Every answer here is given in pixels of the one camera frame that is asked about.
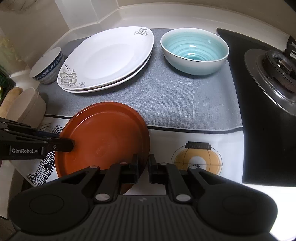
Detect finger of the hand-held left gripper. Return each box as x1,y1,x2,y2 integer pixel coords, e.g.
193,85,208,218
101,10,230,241
45,138,76,153
30,128,62,138

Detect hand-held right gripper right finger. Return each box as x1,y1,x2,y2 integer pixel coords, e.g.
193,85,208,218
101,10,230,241
148,154,232,203

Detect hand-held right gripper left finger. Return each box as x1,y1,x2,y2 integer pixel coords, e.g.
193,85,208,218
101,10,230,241
54,153,139,202

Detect red-brown round plate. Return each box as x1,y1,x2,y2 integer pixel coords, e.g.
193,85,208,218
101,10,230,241
55,102,151,195

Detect small blue patterned bowl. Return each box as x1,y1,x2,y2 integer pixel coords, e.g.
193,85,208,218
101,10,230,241
29,47,63,84

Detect teal and white bowl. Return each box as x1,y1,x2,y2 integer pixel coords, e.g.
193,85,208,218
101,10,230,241
160,28,229,75

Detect beige plastic container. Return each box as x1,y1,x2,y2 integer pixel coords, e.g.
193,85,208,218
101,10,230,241
6,87,47,124

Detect light wooden utensil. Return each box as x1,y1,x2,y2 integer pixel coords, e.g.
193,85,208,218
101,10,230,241
0,86,23,117

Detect green plastic bag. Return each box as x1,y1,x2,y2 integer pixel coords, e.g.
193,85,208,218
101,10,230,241
0,37,15,101

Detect grey printed drying mat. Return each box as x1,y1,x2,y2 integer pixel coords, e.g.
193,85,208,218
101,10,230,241
27,28,245,186

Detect black glass gas stove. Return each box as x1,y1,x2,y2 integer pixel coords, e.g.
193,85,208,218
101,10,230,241
217,28,296,189

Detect round metal gas burner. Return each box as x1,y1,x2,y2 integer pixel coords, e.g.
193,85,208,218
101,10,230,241
244,48,296,115

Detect black pan support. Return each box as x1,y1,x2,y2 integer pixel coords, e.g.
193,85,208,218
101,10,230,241
285,35,296,57

